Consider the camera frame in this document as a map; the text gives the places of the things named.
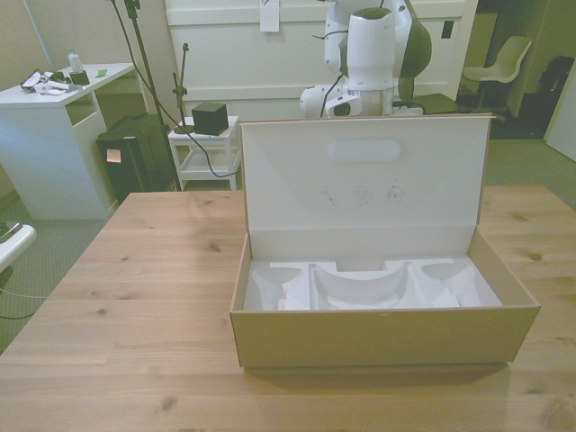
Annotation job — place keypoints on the green sticky note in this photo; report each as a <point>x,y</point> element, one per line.
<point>101,73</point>

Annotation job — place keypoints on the black computer tower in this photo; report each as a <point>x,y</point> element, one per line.
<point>130,162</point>

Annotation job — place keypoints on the white desk cabinet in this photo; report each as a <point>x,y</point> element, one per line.
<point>49,144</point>

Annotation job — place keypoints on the black tripod stand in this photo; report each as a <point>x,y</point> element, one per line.
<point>144,63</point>

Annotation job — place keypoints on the white hanging paper sheet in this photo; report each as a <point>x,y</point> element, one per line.
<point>268,13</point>

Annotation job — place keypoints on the black device on desk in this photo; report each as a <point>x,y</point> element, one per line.
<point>79,77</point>

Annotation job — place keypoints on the small black microphone stand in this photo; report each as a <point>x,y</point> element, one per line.
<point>182,99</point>

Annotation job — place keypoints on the brown cardboard box with lid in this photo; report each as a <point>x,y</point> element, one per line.
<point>360,333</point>

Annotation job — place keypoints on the white plastic chair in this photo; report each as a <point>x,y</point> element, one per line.
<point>499,72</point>

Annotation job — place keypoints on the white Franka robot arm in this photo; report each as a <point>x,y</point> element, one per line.
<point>369,58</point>

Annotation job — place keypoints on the white chair seat edge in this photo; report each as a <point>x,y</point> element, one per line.
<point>13,243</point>

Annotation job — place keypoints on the black cube speaker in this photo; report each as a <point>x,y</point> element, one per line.
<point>208,119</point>

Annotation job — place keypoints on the clear plastic bottle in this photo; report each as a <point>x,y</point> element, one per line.
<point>74,60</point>

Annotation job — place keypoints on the white moulded box insert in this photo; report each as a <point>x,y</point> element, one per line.
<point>373,288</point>

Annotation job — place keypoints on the small white side table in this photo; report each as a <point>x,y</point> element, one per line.
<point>208,150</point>

